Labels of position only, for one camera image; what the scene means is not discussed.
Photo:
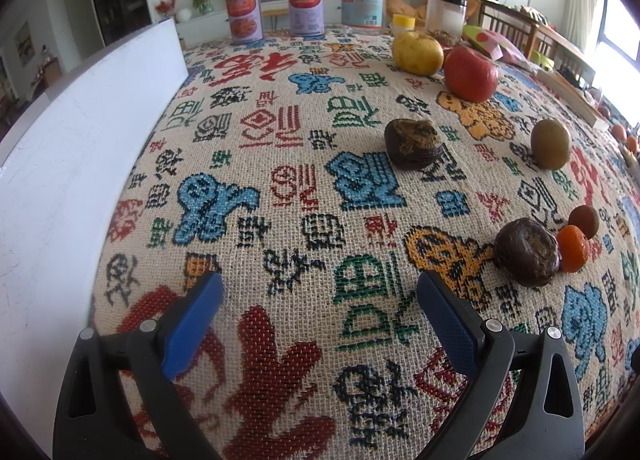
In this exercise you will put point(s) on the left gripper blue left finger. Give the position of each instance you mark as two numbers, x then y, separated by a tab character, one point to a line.
93	419

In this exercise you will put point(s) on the right pink white can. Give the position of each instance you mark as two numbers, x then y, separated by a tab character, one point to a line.
306	17

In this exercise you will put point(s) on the left pink white can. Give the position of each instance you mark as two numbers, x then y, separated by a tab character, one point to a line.
243	13

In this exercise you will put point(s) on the dark wrinkled fruit near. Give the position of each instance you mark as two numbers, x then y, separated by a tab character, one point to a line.
528	252

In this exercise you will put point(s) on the small orange tangerine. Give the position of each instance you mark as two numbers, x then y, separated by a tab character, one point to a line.
573	248

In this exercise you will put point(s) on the white tv cabinet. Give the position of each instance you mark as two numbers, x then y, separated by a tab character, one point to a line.
217	25

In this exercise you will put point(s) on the white cardboard box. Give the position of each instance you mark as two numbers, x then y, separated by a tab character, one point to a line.
63	166

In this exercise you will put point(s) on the small yellow jar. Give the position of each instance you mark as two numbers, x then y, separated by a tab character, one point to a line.
402	24

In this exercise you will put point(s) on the clear jar blue label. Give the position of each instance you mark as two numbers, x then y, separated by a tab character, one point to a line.
364	16

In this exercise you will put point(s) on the pink floral bag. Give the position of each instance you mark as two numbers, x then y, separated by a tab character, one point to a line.
494	45

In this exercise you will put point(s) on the green-brown round fruit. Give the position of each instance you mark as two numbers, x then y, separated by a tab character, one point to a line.
550	142

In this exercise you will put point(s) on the red apple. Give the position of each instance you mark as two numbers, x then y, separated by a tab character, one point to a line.
470	75

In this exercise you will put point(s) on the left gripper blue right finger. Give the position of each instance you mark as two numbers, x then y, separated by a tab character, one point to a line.
544	419

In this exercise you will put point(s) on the red flower vase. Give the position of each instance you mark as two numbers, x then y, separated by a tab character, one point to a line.
165	9

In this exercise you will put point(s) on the dark wrinkled fruit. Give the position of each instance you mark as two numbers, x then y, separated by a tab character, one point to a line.
528	252
411	144

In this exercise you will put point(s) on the yellow apple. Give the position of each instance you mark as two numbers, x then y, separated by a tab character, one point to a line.
417	53

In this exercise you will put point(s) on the dark wrinkled fruit far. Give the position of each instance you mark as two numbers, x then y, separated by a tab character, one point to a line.
411	144

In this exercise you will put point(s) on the clear jar black lid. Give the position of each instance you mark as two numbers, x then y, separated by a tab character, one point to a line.
446	16

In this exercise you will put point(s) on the orange lounge chair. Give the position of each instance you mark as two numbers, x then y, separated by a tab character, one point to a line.
419	13

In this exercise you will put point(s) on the patterned woven tablecloth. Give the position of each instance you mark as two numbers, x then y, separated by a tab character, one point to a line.
269	166

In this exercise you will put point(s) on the small brown-red fruit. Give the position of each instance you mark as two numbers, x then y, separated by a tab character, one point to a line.
586	218

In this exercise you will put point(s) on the wooden bench chair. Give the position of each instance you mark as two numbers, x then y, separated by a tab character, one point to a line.
532	37

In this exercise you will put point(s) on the pink white can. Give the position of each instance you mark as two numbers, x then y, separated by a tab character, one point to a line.
243	13
306	17

